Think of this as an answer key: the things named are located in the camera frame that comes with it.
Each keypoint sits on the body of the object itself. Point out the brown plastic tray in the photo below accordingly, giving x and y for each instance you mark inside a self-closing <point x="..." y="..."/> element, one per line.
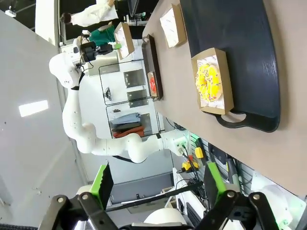
<point x="153" y="60"/>

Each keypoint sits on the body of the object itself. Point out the yellow sprinkled donut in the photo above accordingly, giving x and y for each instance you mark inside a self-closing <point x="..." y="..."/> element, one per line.
<point x="213" y="81"/>

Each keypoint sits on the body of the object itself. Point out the thin black rod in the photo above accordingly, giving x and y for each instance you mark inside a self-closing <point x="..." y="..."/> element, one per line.
<point x="168" y="192"/>

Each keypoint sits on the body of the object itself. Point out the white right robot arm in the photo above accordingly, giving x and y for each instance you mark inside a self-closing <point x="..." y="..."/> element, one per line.
<point x="273" y="206"/>

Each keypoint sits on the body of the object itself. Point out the slatted aluminium panel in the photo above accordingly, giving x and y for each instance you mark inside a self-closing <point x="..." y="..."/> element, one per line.
<point x="247" y="177"/>

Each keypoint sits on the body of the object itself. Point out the dark green folded cloth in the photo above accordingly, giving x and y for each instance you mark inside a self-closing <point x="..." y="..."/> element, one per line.
<point x="126" y="126"/>

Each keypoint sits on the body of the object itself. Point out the rectangular ceiling light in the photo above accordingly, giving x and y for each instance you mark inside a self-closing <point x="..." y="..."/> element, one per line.
<point x="33" y="108"/>

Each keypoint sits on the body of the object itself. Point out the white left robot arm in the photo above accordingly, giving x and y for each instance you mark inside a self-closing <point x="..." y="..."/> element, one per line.
<point x="72" y="115"/>

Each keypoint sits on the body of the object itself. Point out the grey drawer panel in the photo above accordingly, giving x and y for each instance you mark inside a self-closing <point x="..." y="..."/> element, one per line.
<point x="134" y="77"/>
<point x="136" y="98"/>

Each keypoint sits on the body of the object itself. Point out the person in green top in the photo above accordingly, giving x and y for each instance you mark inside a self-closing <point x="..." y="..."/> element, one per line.
<point x="103" y="36"/>

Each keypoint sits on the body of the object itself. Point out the kraft paper box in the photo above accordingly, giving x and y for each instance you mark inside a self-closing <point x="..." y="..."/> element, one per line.
<point x="158" y="83"/>
<point x="182" y="26"/>
<point x="229" y="83"/>
<point x="130" y="40"/>

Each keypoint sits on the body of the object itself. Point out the person in white shirt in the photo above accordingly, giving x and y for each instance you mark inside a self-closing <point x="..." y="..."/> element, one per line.
<point x="96" y="14"/>

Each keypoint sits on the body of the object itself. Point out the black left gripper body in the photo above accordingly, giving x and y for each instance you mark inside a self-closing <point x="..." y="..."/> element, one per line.
<point x="90" y="51"/>

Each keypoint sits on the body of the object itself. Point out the small white ceiling device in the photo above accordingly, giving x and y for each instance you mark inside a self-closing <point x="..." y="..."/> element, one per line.
<point x="10" y="13"/>

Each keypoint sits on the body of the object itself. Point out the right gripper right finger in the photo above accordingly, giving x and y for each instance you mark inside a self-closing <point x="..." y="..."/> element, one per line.
<point x="211" y="184"/>

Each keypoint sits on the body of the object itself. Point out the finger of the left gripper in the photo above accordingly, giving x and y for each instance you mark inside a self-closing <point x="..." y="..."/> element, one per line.
<point x="108" y="48"/>

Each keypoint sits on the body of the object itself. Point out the red glazed donut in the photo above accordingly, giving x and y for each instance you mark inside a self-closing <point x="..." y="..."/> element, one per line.
<point x="153" y="85"/>

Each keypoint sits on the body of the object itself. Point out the blue-grey folded cloth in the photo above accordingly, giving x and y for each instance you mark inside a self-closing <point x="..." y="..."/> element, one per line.
<point x="127" y="118"/>

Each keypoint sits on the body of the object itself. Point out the orange folded cloth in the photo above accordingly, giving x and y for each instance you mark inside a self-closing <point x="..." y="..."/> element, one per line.
<point x="129" y="133"/>

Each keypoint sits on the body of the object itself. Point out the black plastic tray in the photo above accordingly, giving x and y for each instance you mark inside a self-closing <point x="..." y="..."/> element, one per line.
<point x="239" y="48"/>

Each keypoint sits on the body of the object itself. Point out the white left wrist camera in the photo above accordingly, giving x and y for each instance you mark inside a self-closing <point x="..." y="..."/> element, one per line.
<point x="76" y="49"/>

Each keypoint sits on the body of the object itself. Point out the glass shelf cabinet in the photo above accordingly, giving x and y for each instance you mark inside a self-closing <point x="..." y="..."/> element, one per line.
<point x="153" y="119"/>

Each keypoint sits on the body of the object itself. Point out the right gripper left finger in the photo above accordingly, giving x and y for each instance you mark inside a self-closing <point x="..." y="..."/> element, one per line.
<point x="104" y="187"/>

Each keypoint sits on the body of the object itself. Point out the yellow box red button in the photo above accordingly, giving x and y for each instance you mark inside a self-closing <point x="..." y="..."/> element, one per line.
<point x="189" y="165"/>

